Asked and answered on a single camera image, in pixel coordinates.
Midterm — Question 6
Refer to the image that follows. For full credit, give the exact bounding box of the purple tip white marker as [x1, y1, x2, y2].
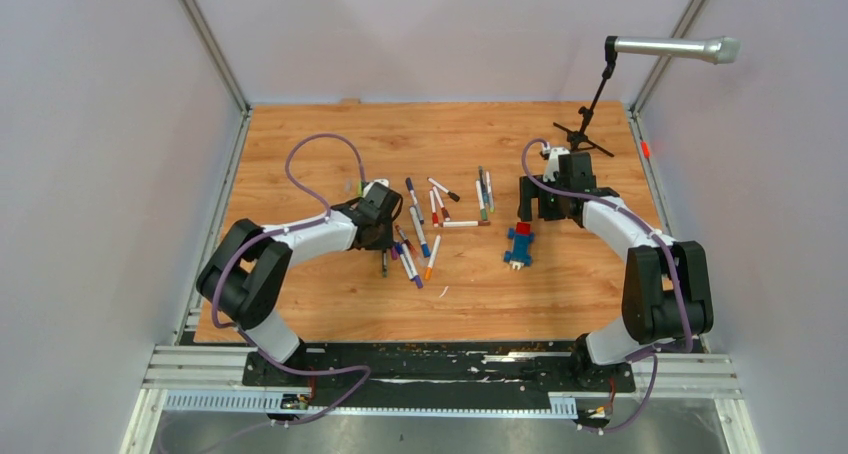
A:
[400, 243, 423, 289]

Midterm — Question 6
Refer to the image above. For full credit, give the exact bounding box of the grey slotted cable duct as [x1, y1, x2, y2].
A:
[163, 390, 578, 420]

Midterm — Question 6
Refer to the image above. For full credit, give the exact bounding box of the brown cap marker horizontal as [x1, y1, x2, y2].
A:
[438, 220, 491, 228]

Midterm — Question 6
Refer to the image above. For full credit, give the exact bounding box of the black microphone tripod stand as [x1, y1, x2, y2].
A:
[552, 36, 618, 158]

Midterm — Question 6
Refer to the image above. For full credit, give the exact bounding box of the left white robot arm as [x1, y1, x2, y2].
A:
[195, 181, 402, 387]

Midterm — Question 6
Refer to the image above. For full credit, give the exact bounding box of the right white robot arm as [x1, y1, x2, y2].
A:
[518, 143, 714, 392]

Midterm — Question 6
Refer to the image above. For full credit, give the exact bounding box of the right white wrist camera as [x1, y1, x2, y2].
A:
[540, 143, 571, 183]

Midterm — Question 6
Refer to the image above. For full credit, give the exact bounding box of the clear cap grey pen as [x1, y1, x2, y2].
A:
[478, 166, 490, 209]

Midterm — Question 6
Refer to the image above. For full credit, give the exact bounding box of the dark green cap pen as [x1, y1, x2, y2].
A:
[381, 250, 389, 278]

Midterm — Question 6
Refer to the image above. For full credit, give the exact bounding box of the silver microphone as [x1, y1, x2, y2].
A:
[605, 36, 741, 65]

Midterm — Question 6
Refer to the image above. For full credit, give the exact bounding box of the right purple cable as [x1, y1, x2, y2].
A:
[520, 138, 696, 436]

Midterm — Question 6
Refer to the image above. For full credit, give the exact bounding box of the orange red cap marker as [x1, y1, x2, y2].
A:
[394, 224, 418, 257]

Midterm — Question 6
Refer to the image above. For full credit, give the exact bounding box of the purple cable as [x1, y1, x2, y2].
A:
[210, 132, 372, 429]
[520, 138, 696, 436]

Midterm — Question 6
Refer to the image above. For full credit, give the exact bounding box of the blue red toy robot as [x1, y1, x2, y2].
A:
[503, 222, 535, 270]

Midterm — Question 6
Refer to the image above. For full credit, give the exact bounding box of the dark red cap marker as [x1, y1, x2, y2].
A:
[433, 187, 451, 221]

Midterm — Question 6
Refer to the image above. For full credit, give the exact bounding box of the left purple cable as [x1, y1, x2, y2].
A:
[210, 132, 372, 429]

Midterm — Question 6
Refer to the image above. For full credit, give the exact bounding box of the navy cap marker lower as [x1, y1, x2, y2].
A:
[394, 242, 414, 281]

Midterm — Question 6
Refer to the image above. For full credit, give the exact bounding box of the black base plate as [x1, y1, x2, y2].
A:
[242, 340, 635, 410]

